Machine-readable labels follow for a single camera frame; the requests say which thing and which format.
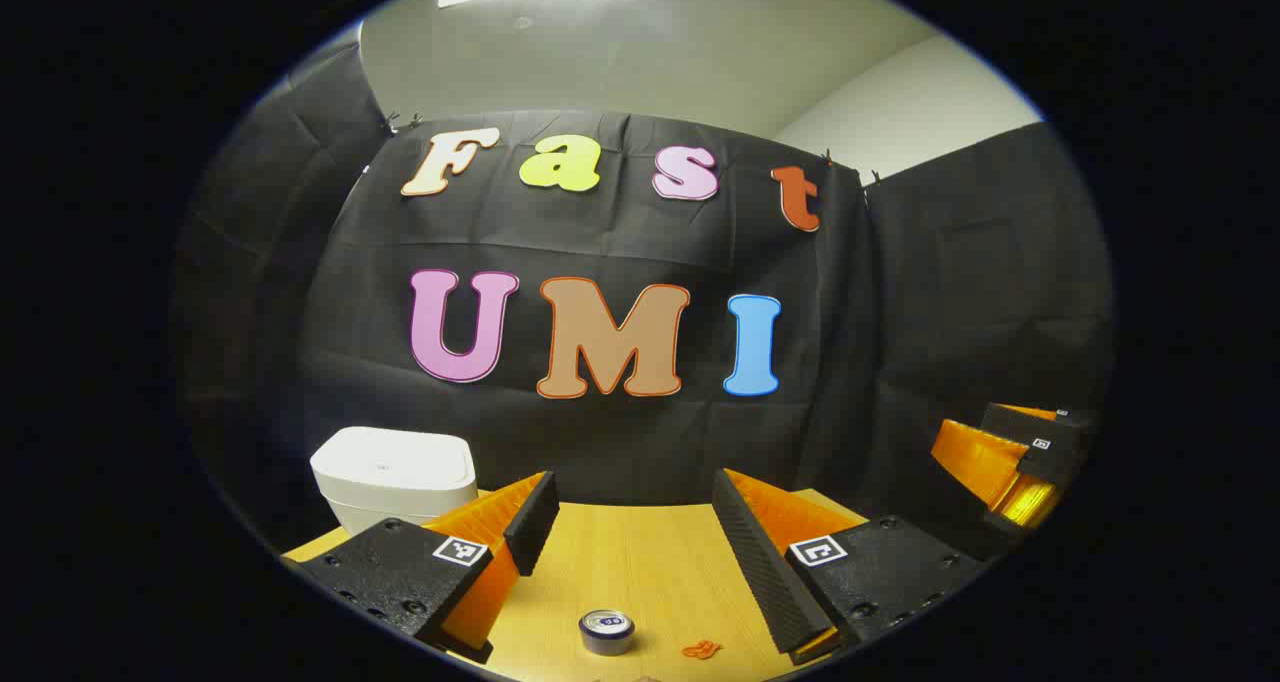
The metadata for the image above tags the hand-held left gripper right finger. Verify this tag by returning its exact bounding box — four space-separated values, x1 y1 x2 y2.
710 467 989 666

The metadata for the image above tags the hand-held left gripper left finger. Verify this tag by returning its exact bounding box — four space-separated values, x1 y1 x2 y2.
297 470 561 665

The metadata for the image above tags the silver pop can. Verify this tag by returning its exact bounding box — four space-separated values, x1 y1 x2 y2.
578 610 637 657

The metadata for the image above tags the white desktop garbage bin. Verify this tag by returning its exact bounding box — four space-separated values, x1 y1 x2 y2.
310 426 479 538

